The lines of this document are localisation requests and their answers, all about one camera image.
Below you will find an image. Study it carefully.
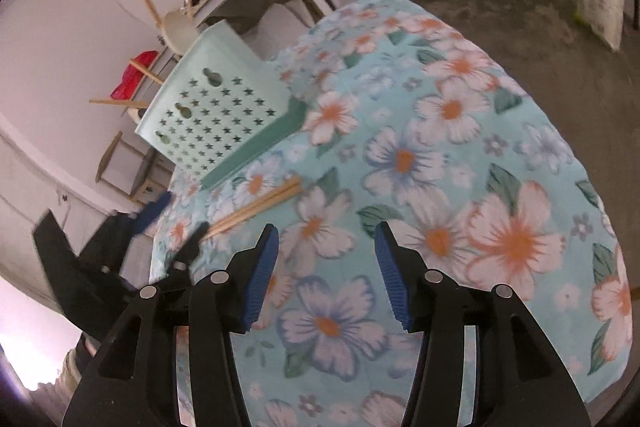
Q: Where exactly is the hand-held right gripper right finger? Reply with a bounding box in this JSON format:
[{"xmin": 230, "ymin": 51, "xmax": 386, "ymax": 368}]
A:
[{"xmin": 375, "ymin": 221, "xmax": 592, "ymax": 427}]

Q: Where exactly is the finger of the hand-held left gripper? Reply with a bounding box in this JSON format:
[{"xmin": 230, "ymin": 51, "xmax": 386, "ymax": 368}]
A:
[
  {"xmin": 171, "ymin": 220, "xmax": 211, "ymax": 277},
  {"xmin": 127, "ymin": 191, "xmax": 172, "ymax": 238}
]

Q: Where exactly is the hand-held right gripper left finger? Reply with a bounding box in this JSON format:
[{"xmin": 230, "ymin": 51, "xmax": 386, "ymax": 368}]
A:
[{"xmin": 61, "ymin": 223, "xmax": 280, "ymax": 427}]

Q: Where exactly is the white plastic spoon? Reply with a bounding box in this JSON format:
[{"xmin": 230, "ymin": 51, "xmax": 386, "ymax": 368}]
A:
[
  {"xmin": 122, "ymin": 99, "xmax": 151, "ymax": 125},
  {"xmin": 162, "ymin": 9, "xmax": 201, "ymax": 58}
]

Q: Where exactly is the mint green utensil holder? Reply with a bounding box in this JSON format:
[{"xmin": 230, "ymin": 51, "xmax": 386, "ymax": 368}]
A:
[{"xmin": 134, "ymin": 19, "xmax": 308, "ymax": 188}]

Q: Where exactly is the red plastic bag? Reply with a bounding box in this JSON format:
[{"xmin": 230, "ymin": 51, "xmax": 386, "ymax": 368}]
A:
[{"xmin": 110, "ymin": 51, "xmax": 160, "ymax": 100}]

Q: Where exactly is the floral blue blanket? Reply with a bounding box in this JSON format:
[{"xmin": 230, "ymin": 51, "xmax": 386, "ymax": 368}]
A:
[{"xmin": 150, "ymin": 0, "xmax": 633, "ymax": 427}]

